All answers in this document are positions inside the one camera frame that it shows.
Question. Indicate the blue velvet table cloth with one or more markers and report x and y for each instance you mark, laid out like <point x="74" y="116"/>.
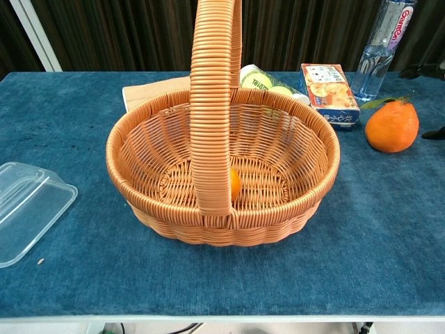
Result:
<point x="87" y="139"/>

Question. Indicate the orange juice carton box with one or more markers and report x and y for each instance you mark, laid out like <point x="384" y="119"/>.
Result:
<point x="328" y="92"/>

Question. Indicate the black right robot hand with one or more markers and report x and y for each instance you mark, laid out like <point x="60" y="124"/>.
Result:
<point x="429" y="70"/>

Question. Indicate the large orange with leaf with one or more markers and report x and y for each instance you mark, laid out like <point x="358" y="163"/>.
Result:
<point x="393" y="128"/>

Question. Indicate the white metal post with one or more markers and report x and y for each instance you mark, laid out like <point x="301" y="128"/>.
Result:
<point x="36" y="35"/>

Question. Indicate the clear plastic container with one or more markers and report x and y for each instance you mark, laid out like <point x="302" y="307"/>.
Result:
<point x="28" y="212"/>

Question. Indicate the light wooden board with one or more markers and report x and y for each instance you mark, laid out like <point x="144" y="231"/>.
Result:
<point x="153" y="91"/>

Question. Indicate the clear tennis ball tube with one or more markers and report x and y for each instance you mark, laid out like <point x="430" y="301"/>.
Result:
<point x="274" y="85"/>

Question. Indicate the plain yellow-green tennis ball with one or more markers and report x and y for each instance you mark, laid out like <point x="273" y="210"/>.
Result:
<point x="281" y="91"/>

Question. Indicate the small round orange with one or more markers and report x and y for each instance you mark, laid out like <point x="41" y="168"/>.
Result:
<point x="235" y="184"/>

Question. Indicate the yellow-green tennis ball with print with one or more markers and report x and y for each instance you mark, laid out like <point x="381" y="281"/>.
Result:
<point x="256" y="83"/>

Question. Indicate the dark pleated curtain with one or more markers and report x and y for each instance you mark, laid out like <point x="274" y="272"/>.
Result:
<point x="139" y="35"/>

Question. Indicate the clear plastic water bottle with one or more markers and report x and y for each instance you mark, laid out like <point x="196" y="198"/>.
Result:
<point x="377" y="62"/>

